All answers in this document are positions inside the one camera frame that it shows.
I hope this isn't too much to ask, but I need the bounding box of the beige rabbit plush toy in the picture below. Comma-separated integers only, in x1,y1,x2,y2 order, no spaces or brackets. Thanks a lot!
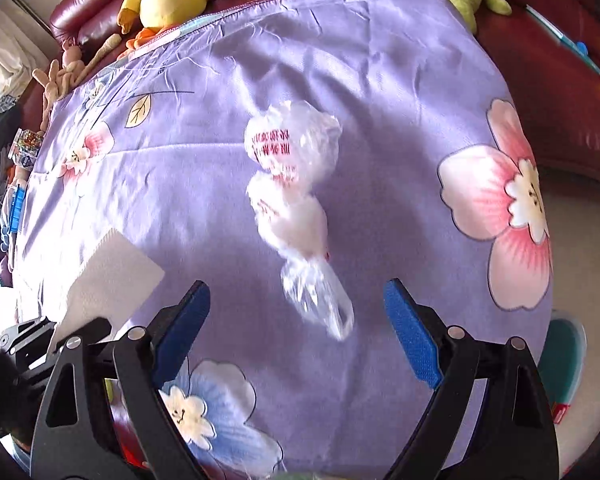
32,34,123,133

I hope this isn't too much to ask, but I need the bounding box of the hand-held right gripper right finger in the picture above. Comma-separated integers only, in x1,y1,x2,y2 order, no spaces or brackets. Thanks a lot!
382,278,560,480

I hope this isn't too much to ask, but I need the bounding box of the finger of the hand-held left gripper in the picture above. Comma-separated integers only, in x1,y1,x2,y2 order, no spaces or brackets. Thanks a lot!
0,317,56,358

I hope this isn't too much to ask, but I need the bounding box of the clear jar of sweets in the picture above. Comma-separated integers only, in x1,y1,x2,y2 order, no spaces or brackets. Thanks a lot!
11,129,43,168

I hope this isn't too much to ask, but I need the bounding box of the purple floral cloth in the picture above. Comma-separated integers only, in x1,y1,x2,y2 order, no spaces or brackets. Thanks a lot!
12,0,553,480

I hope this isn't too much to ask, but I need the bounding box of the dark red leather sofa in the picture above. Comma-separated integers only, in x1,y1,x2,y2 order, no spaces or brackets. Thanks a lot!
22,0,600,186

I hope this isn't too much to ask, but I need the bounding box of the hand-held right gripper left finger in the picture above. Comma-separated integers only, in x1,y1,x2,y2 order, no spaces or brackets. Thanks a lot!
30,280,212,480

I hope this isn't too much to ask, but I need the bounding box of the thin blue book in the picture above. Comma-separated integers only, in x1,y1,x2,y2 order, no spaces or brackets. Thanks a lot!
525,4,600,76

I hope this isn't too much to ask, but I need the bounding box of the cream curtain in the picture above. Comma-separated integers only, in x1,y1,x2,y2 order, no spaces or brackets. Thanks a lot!
0,0,56,91

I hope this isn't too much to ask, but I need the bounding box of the clear plastic wrapper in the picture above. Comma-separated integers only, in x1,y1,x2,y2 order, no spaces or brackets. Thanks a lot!
244,100,355,341

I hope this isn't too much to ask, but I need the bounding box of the teal round bin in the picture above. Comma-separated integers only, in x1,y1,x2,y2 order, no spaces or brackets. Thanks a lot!
540,310,588,426

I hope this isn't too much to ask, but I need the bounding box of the blue plastic box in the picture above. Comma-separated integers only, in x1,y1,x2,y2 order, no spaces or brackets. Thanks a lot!
7,185,28,235

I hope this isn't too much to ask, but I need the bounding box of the white paper towel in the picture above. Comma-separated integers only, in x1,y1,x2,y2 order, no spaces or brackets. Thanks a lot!
45,227,166,356

